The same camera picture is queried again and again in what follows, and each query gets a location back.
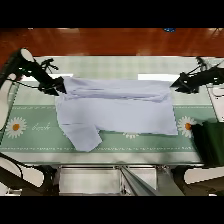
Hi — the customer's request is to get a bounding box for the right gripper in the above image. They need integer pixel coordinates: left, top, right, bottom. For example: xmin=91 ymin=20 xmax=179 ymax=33
xmin=169 ymin=71 xmax=202 ymax=95

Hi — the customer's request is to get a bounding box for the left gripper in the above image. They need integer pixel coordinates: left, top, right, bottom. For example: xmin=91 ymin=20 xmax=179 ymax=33
xmin=37 ymin=76 xmax=68 ymax=97

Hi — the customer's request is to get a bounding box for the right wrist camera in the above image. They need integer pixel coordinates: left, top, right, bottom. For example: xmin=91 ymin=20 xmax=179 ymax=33
xmin=195 ymin=55 xmax=210 ymax=73

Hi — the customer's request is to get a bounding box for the white shirt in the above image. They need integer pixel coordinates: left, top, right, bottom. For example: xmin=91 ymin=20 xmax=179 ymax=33
xmin=54 ymin=76 xmax=179 ymax=153

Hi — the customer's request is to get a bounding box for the silver frame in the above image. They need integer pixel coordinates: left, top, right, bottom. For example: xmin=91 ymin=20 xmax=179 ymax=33
xmin=0 ymin=161 xmax=224 ymax=197

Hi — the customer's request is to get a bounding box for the dark green garment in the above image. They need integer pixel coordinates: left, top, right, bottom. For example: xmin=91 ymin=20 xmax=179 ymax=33
xmin=191 ymin=120 xmax=224 ymax=168

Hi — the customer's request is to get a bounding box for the black cable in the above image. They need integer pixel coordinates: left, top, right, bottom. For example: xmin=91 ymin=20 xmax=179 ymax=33
xmin=13 ymin=79 xmax=43 ymax=90

